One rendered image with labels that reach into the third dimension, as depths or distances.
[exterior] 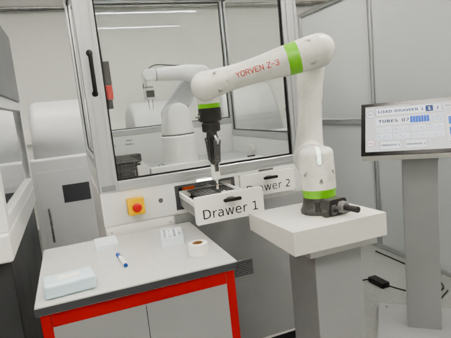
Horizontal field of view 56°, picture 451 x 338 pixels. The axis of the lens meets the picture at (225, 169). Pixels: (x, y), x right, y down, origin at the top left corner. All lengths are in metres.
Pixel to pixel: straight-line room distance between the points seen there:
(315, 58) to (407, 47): 1.72
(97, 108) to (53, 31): 3.33
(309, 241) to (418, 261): 1.03
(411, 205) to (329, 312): 0.83
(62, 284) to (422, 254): 1.69
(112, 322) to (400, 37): 2.63
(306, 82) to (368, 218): 0.58
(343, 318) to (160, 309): 0.69
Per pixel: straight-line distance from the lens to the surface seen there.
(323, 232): 1.45
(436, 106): 2.27
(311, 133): 1.72
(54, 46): 5.12
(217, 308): 1.48
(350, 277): 1.68
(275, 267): 2.22
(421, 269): 2.39
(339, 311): 1.70
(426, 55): 3.11
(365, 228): 1.55
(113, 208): 1.90
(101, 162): 1.87
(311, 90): 1.73
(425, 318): 2.50
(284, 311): 2.34
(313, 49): 1.56
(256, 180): 2.04
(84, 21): 1.90
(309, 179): 1.57
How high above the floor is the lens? 1.27
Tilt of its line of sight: 9 degrees down
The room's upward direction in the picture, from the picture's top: 6 degrees counter-clockwise
